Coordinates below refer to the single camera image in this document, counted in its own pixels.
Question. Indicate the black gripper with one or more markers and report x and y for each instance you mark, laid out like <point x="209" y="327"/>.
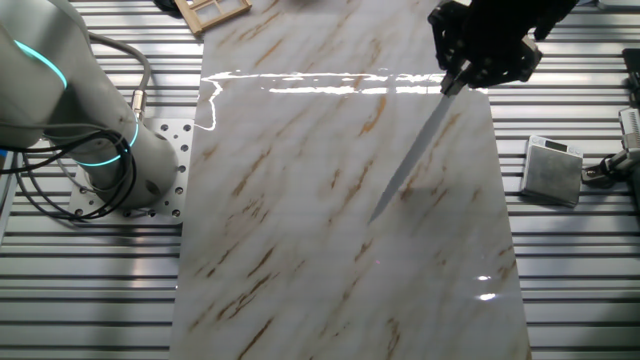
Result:
<point x="515" y="20"/>

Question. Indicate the white paper sheet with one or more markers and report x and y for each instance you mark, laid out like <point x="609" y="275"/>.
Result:
<point x="416" y="150"/>

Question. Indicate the silver digital kitchen scale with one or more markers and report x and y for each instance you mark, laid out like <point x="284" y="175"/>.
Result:
<point x="550" y="175"/>

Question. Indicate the black box device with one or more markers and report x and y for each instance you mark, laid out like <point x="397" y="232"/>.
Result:
<point x="632" y="75"/>

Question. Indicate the marble pattern table board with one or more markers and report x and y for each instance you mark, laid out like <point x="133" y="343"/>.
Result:
<point x="300" y="300"/>

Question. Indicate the silver ribbed depth camera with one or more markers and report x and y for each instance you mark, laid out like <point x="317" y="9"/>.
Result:
<point x="631" y="127"/>

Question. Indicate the small wooden window frame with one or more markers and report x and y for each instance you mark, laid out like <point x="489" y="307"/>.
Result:
<point x="224" y="16"/>

